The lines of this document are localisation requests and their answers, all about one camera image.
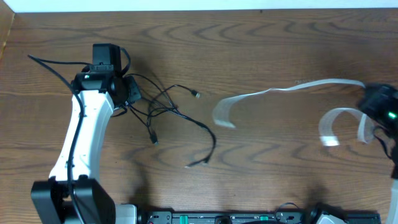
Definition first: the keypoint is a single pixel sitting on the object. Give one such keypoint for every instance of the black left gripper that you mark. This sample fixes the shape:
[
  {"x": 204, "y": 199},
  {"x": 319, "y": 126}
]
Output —
[{"x": 132, "y": 88}]

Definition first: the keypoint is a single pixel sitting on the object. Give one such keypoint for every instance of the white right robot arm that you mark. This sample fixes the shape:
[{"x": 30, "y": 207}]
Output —
[{"x": 390, "y": 130}]

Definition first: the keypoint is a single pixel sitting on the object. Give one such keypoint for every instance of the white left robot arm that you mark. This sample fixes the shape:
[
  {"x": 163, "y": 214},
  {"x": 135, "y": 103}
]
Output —
[{"x": 72, "y": 193}]

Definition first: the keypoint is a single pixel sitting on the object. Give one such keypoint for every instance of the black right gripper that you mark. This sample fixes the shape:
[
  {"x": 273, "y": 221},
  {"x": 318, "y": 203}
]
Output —
[{"x": 376, "y": 101}]

